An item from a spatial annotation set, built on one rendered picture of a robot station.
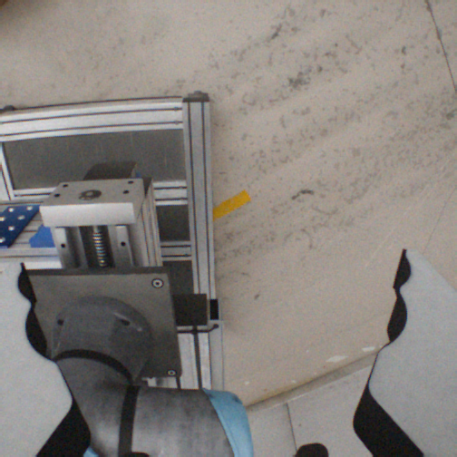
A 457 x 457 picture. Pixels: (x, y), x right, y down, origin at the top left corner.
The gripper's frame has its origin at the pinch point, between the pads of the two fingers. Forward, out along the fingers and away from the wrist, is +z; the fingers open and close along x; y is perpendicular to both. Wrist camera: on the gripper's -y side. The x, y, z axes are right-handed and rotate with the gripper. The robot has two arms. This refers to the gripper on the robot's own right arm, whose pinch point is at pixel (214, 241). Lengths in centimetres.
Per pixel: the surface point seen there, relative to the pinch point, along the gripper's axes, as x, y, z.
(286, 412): 43, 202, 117
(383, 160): 76, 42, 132
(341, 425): 70, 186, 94
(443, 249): 124, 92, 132
